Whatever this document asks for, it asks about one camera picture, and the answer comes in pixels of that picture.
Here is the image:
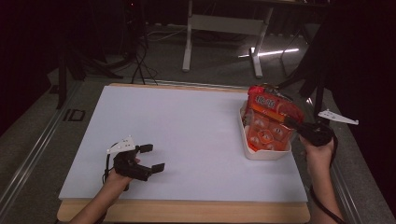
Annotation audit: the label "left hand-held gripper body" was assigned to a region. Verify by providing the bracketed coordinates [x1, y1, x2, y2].
[106, 135, 139, 180]

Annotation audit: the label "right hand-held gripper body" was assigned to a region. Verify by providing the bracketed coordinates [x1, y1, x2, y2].
[297, 108, 360, 147]

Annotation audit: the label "orange seasoning block packet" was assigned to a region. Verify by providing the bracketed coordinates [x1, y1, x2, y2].
[242, 85, 306, 152]

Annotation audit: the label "red and black sauce packet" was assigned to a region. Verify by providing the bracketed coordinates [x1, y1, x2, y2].
[260, 82, 293, 101]

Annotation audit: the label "white plastic divided box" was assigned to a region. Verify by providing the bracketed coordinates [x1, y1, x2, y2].
[238, 104, 292, 161]

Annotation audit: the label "person's left hand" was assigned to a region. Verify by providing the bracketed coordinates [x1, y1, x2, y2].
[104, 169, 135, 190]

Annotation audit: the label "person's right hand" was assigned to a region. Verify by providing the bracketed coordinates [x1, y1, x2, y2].
[299, 135, 335, 172]

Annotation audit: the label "black metal stand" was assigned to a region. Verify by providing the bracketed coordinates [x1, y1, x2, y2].
[276, 18, 331, 125]

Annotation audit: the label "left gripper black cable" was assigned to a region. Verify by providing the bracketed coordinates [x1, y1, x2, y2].
[102, 144, 120, 185]

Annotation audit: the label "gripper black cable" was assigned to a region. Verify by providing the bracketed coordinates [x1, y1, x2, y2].
[102, 144, 120, 185]
[308, 130, 344, 224]

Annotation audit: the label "metal floor rail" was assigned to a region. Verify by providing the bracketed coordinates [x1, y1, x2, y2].
[306, 99, 365, 224]
[0, 82, 82, 213]

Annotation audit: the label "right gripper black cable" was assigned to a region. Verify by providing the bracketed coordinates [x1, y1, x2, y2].
[308, 130, 344, 224]

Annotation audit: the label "black floor cables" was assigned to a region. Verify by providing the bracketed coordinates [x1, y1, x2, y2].
[124, 0, 160, 86]

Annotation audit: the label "white floor cable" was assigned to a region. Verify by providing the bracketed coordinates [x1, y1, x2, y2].
[146, 27, 188, 44]

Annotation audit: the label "white metal table frame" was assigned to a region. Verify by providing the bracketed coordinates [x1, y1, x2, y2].
[181, 0, 275, 78]

